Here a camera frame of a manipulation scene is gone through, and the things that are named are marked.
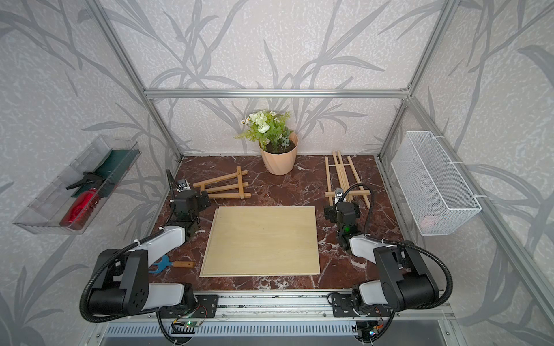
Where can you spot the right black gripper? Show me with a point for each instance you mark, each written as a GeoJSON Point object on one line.
{"type": "Point", "coordinates": [330, 212]}

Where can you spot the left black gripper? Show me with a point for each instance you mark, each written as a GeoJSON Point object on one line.
{"type": "Point", "coordinates": [200, 202]}

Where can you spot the wooden easel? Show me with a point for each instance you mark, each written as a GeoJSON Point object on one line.
{"type": "Point", "coordinates": [228, 186]}
{"type": "Point", "coordinates": [342, 169]}

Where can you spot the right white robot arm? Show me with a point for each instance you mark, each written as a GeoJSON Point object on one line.
{"type": "Point", "coordinates": [405, 281]}

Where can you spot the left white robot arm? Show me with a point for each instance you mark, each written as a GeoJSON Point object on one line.
{"type": "Point", "coordinates": [119, 286]}

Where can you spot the pink flower pot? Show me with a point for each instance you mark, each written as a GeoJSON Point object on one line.
{"type": "Point", "coordinates": [281, 164]}

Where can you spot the blue garden hand rake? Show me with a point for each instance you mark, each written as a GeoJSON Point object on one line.
{"type": "Point", "coordinates": [164, 262]}

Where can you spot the pink item in basket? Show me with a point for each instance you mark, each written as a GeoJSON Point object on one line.
{"type": "Point", "coordinates": [429, 222]}

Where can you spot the green dustpan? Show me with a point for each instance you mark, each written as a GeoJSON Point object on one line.
{"type": "Point", "coordinates": [113, 168]}

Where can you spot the green artificial plant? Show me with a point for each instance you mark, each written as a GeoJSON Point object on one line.
{"type": "Point", "coordinates": [269, 129]}

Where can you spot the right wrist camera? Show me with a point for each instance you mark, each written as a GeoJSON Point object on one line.
{"type": "Point", "coordinates": [339, 195]}

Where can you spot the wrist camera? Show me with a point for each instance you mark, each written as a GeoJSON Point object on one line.
{"type": "Point", "coordinates": [339, 195]}
{"type": "Point", "coordinates": [182, 185]}

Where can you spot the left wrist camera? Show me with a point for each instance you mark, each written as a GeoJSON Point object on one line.
{"type": "Point", "coordinates": [182, 185]}

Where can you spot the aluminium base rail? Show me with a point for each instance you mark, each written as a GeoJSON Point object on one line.
{"type": "Point", "coordinates": [286, 314]}

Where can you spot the white wire mesh basket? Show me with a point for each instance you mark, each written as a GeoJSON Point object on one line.
{"type": "Point", "coordinates": [432, 184]}

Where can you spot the clear plastic wall bin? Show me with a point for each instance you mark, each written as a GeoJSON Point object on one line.
{"type": "Point", "coordinates": [69, 203]}

